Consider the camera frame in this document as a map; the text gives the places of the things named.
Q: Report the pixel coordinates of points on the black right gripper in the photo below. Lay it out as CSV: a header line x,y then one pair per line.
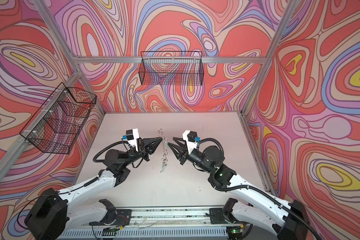
x,y
183,154

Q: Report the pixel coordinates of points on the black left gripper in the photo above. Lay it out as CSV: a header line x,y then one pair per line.
x,y
142,147

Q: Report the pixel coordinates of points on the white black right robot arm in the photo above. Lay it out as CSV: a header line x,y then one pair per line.
x,y
286,220

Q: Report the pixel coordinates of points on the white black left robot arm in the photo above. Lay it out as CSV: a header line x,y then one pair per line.
x,y
57,211

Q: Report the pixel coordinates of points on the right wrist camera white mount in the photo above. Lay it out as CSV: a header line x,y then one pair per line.
x,y
192,140

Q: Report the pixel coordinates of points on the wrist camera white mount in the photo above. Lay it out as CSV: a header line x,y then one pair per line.
x,y
192,140
131,137

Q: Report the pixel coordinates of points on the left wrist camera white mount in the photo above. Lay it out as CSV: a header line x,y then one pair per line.
x,y
131,137

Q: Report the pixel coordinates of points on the black wire basket back wall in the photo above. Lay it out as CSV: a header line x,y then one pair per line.
x,y
171,68

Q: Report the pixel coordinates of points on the black wire basket wall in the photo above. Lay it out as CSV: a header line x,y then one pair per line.
x,y
171,68
61,121

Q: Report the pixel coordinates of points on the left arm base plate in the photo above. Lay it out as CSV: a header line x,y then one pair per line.
x,y
121,218

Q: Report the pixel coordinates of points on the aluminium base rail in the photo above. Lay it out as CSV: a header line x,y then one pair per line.
x,y
160,224

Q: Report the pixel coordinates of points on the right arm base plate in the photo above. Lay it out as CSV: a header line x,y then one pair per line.
x,y
218,216

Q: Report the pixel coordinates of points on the black wire basket left wall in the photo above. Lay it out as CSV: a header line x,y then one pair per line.
x,y
61,121

